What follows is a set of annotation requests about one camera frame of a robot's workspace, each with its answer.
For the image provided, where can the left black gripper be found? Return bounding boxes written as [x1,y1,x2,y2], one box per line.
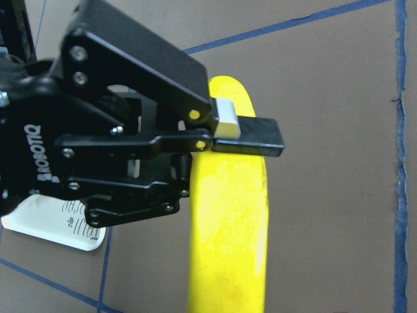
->
[1,1,214,227]

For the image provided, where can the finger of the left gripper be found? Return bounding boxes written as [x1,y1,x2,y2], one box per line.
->
[212,98,285,157]

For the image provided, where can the white rectangular tray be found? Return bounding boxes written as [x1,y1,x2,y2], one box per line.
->
[1,195,106,251]

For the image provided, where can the large yellow banana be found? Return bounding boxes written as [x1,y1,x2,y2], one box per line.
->
[186,75,270,313]

